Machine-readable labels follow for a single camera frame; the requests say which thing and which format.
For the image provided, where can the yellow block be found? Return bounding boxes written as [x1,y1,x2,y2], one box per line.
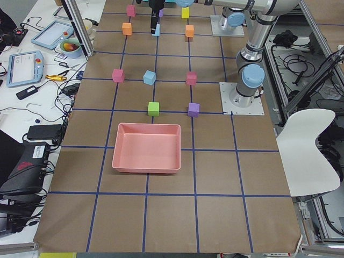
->
[181,7,190,19]

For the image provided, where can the teach pendant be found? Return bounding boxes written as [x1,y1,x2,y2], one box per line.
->
[31,21,74,49]
[6,51,44,88]

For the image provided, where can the pink block far left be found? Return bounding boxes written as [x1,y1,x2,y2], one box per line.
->
[126,5,136,17]

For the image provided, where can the teach pendant lower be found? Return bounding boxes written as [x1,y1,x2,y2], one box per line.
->
[6,51,44,88]

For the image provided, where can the purple block near tray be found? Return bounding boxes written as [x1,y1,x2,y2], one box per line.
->
[188,103,200,117]

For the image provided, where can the cream bowl with lemon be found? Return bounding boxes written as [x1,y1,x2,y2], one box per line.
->
[83,19,96,40]

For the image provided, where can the pink block right middle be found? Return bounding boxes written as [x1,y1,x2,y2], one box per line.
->
[186,71,197,85]

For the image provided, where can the white chair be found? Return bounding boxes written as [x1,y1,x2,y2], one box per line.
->
[276,109,340,197]

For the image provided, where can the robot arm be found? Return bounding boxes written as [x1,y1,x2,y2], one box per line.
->
[176,0,299,108]
[218,7,245,31]

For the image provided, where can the aluminium frame post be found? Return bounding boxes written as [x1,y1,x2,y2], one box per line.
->
[61,0,94,57]

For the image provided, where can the light blue block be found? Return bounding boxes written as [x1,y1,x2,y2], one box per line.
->
[143,70,156,85]
[151,24,160,37]

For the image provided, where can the black power adapter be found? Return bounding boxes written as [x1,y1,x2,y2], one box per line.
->
[26,124,62,140]

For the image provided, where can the black small device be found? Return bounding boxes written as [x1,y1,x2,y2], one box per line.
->
[16,85,39,100]

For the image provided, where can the scissors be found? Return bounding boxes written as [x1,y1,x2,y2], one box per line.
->
[58,62,79,76]

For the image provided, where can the orange block right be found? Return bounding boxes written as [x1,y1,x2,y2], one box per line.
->
[185,25,195,38]

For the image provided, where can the green block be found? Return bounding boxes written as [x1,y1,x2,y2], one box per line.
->
[148,102,160,117]

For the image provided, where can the pink block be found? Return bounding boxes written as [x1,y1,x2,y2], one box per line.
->
[112,69,125,83]
[126,5,136,17]
[186,71,197,85]

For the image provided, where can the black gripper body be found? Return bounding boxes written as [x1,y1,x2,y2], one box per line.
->
[148,0,164,10]

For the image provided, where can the orange block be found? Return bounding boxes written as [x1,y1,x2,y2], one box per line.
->
[185,25,195,38]
[121,23,133,35]

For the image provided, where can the pink tray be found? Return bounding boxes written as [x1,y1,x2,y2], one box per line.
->
[112,123,181,174]

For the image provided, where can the teach pendant upper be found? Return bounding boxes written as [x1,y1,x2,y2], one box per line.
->
[31,21,74,49]

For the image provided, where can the yellow handled tool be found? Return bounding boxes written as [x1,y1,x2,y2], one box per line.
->
[45,75,67,82]

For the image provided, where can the orange block left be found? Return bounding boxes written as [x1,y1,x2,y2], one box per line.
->
[121,23,133,35]

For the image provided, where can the pink block left middle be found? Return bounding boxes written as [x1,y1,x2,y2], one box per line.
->
[112,69,125,83]

